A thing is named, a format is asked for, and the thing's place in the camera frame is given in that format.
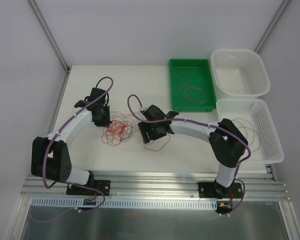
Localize orange wire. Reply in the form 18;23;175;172
143;134;172;153

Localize red orange wires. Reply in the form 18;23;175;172
101;111;136;147

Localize red wire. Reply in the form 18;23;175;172
172;68;208;106

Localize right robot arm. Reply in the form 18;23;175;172
138;104;248;199

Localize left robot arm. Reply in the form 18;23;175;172
30;87;111;195

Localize green plastic tray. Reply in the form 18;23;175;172
169;58;217;113

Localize white perforated basket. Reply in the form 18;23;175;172
216;98;285;164

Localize white plastic tub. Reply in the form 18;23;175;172
210;49;271;99

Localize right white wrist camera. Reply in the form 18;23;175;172
139;106;147;112

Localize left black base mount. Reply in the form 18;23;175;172
66;180;111;197

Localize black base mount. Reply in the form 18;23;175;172
197;181;243;200
66;180;111;197

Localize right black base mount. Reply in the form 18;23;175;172
197;181;243;200

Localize thin black wire in basket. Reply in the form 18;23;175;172
231;117;262;152

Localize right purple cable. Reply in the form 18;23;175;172
127;94;253;218

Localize white slotted cable duct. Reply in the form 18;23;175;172
31;197;217;211

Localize left aluminium corner post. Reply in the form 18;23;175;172
27;0;70;73

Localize aluminium corner post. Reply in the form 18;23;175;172
27;0;70;73
253;0;292;54

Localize aluminium rail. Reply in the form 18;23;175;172
19;171;291;202

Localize right aluminium corner post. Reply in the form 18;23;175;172
253;0;292;54

